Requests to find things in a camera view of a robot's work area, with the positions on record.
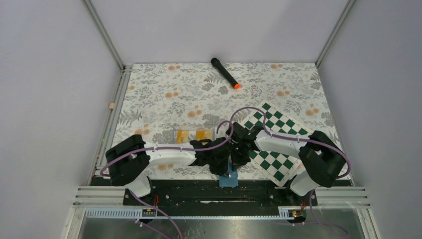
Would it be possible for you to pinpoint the blue card holder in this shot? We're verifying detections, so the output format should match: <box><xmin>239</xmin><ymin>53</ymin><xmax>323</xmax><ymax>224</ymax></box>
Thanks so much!
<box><xmin>218</xmin><ymin>162</ymin><xmax>239</xmax><ymax>188</ymax></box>

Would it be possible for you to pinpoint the clear box with orange cards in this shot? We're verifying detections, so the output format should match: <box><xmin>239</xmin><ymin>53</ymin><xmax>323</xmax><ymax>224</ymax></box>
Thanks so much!
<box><xmin>173</xmin><ymin>124</ymin><xmax>216</xmax><ymax>144</ymax></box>

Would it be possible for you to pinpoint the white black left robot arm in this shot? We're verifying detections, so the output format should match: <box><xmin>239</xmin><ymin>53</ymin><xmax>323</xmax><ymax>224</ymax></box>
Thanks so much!
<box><xmin>100</xmin><ymin>134</ymin><xmax>230</xmax><ymax>205</ymax></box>

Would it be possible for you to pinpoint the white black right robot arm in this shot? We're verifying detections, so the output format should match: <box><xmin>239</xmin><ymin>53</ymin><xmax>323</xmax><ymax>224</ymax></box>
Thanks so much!
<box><xmin>226</xmin><ymin>122</ymin><xmax>349</xmax><ymax>205</ymax></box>

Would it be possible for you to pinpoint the green white checkered board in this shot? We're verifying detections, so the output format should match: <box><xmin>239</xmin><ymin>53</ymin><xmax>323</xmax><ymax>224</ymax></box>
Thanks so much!
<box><xmin>242</xmin><ymin>102</ymin><xmax>313</xmax><ymax>187</ymax></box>

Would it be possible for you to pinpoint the floral tablecloth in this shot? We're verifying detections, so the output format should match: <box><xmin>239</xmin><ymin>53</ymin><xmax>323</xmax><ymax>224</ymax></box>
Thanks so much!
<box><xmin>108</xmin><ymin>62</ymin><xmax>352</xmax><ymax>181</ymax></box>

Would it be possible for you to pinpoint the black marker orange tip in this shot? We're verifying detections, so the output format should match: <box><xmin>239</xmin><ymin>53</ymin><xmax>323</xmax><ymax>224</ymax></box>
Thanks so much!
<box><xmin>211</xmin><ymin>58</ymin><xmax>240</xmax><ymax>90</ymax></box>

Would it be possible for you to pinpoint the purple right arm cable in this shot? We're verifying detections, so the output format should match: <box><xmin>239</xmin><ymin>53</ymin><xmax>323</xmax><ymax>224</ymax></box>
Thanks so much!
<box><xmin>229</xmin><ymin>106</ymin><xmax>352</xmax><ymax>238</ymax></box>

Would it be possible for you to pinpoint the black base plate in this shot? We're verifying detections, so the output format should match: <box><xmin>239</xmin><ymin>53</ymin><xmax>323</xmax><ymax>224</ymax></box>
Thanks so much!
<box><xmin>140</xmin><ymin>180</ymin><xmax>317</xmax><ymax>216</ymax></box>

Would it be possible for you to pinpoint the slotted cable duct rail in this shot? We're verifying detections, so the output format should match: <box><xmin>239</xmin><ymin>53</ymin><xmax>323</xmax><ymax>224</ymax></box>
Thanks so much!
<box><xmin>84</xmin><ymin>206</ymin><xmax>306</xmax><ymax>221</ymax></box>

